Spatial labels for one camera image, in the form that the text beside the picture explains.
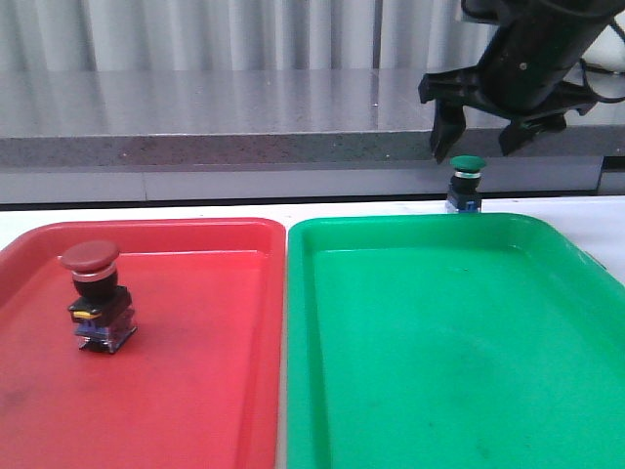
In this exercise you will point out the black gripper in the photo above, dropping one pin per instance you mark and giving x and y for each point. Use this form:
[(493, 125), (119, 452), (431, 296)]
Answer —
[(534, 98)]

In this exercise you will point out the red mushroom push button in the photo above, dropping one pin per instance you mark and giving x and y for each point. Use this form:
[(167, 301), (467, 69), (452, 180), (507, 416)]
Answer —
[(103, 313)]

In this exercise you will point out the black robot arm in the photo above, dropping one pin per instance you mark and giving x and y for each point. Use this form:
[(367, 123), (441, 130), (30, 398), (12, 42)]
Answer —
[(543, 33)]

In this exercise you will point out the green mushroom push button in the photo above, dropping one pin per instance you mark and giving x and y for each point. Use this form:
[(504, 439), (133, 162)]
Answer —
[(462, 194)]

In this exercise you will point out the white appliance on counter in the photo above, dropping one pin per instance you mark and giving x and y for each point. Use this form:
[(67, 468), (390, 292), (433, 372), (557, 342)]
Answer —
[(606, 54)]

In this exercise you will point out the green plastic tray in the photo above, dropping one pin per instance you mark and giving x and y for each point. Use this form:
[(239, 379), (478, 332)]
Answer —
[(451, 341)]

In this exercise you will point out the red plastic tray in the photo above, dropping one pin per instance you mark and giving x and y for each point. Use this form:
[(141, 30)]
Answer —
[(195, 387)]

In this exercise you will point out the grey stone counter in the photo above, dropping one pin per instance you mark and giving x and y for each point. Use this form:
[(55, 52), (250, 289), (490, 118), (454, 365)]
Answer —
[(175, 119)]

